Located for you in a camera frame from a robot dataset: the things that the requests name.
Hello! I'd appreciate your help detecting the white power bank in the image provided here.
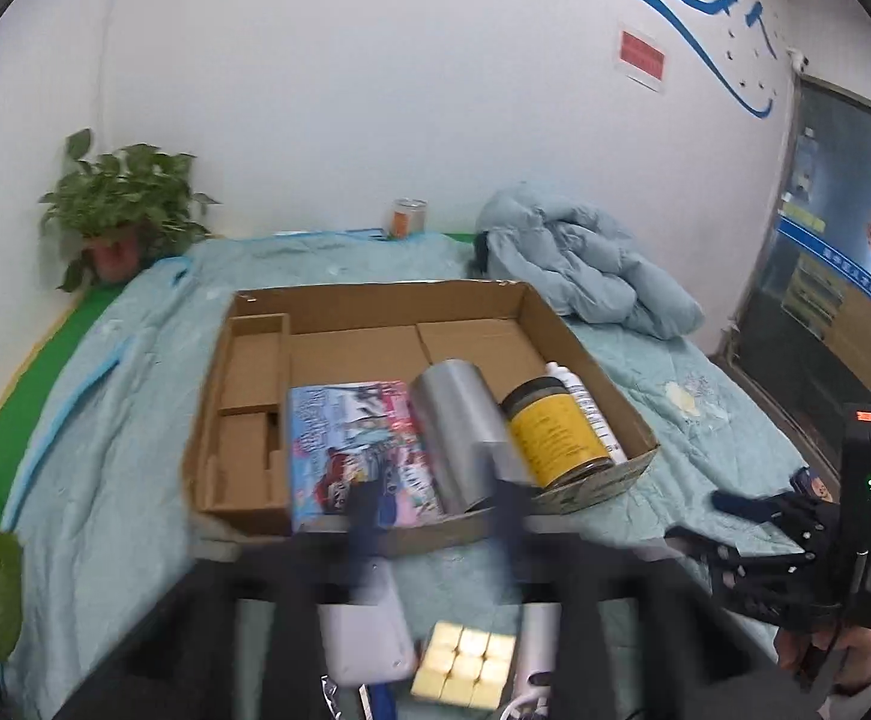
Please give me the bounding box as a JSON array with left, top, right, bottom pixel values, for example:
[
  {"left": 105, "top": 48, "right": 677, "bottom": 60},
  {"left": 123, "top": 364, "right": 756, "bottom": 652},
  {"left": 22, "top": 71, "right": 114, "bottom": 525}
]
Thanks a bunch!
[{"left": 316, "top": 562, "right": 419, "bottom": 687}]

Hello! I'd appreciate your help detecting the green mat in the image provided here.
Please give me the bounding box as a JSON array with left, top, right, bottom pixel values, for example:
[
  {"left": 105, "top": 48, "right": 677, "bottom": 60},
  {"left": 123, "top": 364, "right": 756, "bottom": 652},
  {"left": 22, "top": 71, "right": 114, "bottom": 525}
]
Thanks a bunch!
[{"left": 0, "top": 285, "right": 128, "bottom": 533}]

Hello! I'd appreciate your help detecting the silver metal cylinder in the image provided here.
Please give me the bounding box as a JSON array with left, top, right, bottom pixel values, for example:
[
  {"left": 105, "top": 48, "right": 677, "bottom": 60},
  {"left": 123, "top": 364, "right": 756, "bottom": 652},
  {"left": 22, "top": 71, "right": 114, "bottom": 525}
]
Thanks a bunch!
[{"left": 410, "top": 361, "right": 537, "bottom": 518}]

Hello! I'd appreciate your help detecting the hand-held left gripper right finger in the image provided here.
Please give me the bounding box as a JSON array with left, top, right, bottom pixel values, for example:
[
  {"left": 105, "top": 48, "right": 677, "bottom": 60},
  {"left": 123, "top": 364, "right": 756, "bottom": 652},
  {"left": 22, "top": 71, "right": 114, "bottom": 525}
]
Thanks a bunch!
[{"left": 491, "top": 476, "right": 827, "bottom": 720}]

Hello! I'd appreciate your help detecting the light blue padded jacket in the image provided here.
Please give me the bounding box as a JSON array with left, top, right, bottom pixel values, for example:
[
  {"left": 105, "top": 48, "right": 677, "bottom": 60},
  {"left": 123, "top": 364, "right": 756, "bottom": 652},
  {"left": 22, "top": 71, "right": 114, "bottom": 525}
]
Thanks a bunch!
[{"left": 467, "top": 181, "right": 705, "bottom": 340}]

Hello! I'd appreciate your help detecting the white plastic bottle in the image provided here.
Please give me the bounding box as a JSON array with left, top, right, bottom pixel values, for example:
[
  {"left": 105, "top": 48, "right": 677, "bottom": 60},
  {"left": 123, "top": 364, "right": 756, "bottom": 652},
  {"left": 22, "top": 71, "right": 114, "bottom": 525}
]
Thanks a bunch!
[{"left": 542, "top": 361, "right": 629, "bottom": 466}]

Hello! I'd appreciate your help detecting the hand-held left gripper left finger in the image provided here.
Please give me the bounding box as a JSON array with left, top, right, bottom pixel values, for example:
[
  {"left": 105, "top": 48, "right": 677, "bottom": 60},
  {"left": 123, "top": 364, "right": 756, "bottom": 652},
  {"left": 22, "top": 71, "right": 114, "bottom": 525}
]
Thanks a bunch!
[{"left": 52, "top": 476, "right": 406, "bottom": 720}]

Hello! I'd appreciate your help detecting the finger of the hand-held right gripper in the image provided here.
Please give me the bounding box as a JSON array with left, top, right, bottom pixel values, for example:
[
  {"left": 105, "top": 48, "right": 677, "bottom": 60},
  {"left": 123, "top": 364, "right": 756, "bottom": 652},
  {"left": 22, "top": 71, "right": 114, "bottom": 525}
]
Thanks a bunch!
[
  {"left": 664, "top": 525, "right": 785, "bottom": 610},
  {"left": 711, "top": 489, "right": 819, "bottom": 535}
]

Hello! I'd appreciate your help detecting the white hair dryer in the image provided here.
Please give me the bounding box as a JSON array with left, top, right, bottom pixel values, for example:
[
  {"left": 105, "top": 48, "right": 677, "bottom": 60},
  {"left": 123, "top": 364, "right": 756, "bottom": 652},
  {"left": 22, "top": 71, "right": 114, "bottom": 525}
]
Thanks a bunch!
[{"left": 517, "top": 600, "right": 560, "bottom": 720}]

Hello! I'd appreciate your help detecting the colourful cartoon toy box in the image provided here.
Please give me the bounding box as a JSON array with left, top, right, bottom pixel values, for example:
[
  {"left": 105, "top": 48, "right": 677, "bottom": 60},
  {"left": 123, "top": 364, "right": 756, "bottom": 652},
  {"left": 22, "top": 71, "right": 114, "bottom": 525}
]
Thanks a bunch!
[{"left": 287, "top": 381, "right": 447, "bottom": 533}]

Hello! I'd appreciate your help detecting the glass door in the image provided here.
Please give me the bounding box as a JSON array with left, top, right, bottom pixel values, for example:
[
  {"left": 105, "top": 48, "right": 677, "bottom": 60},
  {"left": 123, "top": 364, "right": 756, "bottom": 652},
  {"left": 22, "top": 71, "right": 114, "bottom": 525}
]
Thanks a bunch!
[{"left": 713, "top": 75, "right": 871, "bottom": 466}]

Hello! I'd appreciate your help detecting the light blue quilted blanket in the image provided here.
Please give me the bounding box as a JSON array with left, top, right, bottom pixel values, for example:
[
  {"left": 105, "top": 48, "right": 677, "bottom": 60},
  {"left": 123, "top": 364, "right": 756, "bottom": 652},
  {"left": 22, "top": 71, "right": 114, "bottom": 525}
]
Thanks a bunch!
[{"left": 0, "top": 229, "right": 842, "bottom": 720}]

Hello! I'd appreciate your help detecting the brown cardboard box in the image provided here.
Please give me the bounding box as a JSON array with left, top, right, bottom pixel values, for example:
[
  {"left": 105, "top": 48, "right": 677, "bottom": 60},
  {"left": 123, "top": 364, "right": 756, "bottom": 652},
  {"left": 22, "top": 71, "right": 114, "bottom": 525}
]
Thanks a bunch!
[{"left": 184, "top": 279, "right": 662, "bottom": 557}]

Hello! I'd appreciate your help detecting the person's right hand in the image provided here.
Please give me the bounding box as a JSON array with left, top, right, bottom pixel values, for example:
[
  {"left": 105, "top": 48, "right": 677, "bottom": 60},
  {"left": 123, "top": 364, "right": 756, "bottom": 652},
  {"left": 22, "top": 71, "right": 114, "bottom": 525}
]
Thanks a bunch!
[{"left": 773, "top": 621, "right": 871, "bottom": 698}]

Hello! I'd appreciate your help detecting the potted green plant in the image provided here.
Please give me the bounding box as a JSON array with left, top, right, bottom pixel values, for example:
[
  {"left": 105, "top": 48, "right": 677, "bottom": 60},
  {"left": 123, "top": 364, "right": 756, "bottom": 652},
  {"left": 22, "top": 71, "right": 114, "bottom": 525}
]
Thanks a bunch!
[{"left": 39, "top": 127, "right": 220, "bottom": 292}]

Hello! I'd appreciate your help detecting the small can with orange label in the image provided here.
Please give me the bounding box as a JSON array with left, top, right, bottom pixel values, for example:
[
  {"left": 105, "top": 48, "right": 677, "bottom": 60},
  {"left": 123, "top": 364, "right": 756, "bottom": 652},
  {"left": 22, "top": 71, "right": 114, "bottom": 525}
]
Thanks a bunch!
[{"left": 382, "top": 197, "right": 430, "bottom": 241}]

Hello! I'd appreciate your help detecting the red wall notice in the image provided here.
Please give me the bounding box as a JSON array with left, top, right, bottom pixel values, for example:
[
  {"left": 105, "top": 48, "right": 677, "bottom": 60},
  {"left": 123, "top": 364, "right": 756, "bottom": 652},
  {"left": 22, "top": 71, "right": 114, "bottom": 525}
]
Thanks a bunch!
[{"left": 615, "top": 22, "right": 669, "bottom": 95}]

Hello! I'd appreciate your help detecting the yellow puzzle cube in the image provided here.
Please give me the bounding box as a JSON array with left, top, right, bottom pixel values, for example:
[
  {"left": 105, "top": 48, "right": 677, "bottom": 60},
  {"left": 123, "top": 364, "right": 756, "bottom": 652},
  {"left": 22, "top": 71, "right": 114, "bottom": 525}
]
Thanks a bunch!
[{"left": 410, "top": 621, "right": 519, "bottom": 710}]

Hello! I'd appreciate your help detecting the blue plastic toy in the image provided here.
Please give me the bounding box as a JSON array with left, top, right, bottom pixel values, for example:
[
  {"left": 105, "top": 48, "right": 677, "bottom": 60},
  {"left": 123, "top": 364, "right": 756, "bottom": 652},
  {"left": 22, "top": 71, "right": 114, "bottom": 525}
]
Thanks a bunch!
[{"left": 356, "top": 681, "right": 399, "bottom": 720}]

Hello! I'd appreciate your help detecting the glass jar with yellow label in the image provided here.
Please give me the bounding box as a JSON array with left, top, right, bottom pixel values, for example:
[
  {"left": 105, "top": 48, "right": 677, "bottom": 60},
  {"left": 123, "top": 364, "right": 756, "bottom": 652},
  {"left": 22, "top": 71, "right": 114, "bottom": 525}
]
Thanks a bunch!
[{"left": 500, "top": 379, "right": 616, "bottom": 494}]

